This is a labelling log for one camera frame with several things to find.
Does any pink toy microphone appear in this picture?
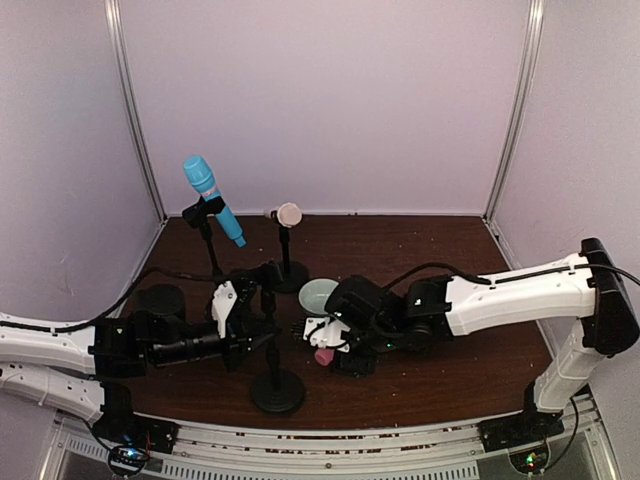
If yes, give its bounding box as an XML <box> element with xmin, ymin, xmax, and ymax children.
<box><xmin>314</xmin><ymin>349</ymin><xmax>335</xmax><ymax>367</ymax></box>

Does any black microphone stand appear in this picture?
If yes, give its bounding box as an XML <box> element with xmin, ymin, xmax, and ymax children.
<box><xmin>250</xmin><ymin>261</ymin><xmax>306</xmax><ymax>417</ymax></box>
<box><xmin>182</xmin><ymin>197</ymin><xmax>226</xmax><ymax>276</ymax></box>
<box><xmin>276</xmin><ymin>226</ymin><xmax>310</xmax><ymax>294</ymax></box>

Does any blue toy microphone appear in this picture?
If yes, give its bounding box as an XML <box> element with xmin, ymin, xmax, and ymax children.
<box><xmin>182</xmin><ymin>155</ymin><xmax>247</xmax><ymax>248</ymax></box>

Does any cream toy microphone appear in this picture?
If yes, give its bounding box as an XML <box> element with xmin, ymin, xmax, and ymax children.
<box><xmin>264</xmin><ymin>202</ymin><xmax>303</xmax><ymax>228</ymax></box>

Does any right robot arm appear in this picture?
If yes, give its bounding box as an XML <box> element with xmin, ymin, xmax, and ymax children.
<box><xmin>325</xmin><ymin>238</ymin><xmax>639</xmax><ymax>415</ymax></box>

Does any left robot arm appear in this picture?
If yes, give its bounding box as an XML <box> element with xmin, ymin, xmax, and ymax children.
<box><xmin>1</xmin><ymin>263</ymin><xmax>283</xmax><ymax>424</ymax></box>

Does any light green ceramic bowl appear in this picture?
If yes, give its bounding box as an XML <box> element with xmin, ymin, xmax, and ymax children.
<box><xmin>298</xmin><ymin>278</ymin><xmax>339</xmax><ymax>317</ymax></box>

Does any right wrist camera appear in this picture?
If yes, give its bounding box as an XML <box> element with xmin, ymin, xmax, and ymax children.
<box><xmin>291</xmin><ymin>317</ymin><xmax>351</xmax><ymax>353</ymax></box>

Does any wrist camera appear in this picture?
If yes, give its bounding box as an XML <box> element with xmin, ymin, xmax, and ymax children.
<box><xmin>291</xmin><ymin>317</ymin><xmax>351</xmax><ymax>353</ymax></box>
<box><xmin>206</xmin><ymin>273</ymin><xmax>254</xmax><ymax>339</ymax></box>

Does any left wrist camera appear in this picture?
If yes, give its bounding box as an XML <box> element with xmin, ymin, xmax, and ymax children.
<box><xmin>206</xmin><ymin>273</ymin><xmax>254</xmax><ymax>339</ymax></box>

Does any front aluminium rail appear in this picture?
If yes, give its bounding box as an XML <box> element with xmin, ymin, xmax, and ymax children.
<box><xmin>49</xmin><ymin>417</ymin><xmax>611</xmax><ymax>480</ymax></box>

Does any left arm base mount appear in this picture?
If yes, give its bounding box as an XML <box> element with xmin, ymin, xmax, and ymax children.
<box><xmin>86</xmin><ymin>382</ymin><xmax>179</xmax><ymax>479</ymax></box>

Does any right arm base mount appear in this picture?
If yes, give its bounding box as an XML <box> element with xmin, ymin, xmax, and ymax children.
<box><xmin>478</xmin><ymin>382</ymin><xmax>564</xmax><ymax>475</ymax></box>

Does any right aluminium frame post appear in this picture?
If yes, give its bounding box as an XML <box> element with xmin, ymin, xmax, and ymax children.
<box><xmin>483</xmin><ymin>0</ymin><xmax>546</xmax><ymax>225</ymax></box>

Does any aluminium frame post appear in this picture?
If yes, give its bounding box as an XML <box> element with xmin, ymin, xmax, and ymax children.
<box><xmin>104</xmin><ymin>0</ymin><xmax>168</xmax><ymax>223</ymax></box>
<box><xmin>483</xmin><ymin>0</ymin><xmax>546</xmax><ymax>225</ymax></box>

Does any left aluminium frame post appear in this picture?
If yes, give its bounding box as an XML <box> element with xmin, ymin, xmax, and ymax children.
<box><xmin>104</xmin><ymin>0</ymin><xmax>168</xmax><ymax>223</ymax></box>

